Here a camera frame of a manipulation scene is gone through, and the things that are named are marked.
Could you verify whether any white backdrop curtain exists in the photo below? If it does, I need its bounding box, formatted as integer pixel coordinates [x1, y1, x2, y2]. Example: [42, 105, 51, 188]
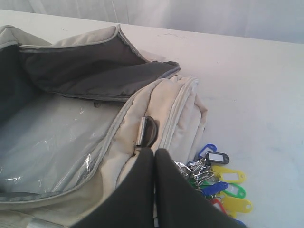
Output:
[0, 0, 304, 44]

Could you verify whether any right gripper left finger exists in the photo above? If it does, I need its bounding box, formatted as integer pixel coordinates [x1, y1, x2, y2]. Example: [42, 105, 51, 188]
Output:
[72, 149, 154, 228]

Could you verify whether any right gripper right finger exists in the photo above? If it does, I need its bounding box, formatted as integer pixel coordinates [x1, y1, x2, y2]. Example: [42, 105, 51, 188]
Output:
[154, 149, 245, 228]

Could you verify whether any beige fabric duffel bag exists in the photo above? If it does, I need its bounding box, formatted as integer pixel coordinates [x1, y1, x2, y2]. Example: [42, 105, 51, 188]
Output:
[0, 25, 207, 228]

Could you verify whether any bunch of colourful key tags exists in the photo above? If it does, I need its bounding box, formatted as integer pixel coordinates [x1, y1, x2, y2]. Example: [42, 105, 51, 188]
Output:
[174, 144, 253, 227]

